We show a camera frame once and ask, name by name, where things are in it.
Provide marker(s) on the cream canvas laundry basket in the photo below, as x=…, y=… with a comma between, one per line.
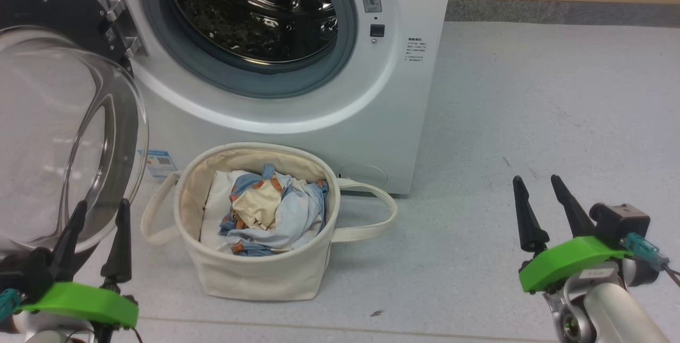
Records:
x=255, y=279

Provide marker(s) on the blue bear-print garment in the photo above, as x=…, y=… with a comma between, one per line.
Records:
x=267, y=173

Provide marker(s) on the washing machine glass door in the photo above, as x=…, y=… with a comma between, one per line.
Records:
x=53, y=120

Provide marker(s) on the white front-load washing machine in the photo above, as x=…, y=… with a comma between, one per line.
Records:
x=345, y=136

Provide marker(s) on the pale blue garment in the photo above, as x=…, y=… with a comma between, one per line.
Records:
x=297, y=215

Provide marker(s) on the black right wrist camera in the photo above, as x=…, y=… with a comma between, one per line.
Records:
x=621, y=223

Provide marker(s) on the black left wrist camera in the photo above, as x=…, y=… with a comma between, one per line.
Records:
x=24, y=274

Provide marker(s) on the blue energy label sticker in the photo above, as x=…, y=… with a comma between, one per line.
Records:
x=161, y=162

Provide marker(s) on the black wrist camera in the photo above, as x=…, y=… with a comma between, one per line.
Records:
x=24, y=274
x=621, y=223

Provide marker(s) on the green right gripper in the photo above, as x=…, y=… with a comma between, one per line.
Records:
x=568, y=260

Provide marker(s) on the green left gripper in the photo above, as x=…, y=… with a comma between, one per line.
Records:
x=85, y=303

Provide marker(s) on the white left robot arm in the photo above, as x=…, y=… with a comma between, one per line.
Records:
x=42, y=332

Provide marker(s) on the white cloth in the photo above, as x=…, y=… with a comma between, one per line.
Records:
x=215, y=210

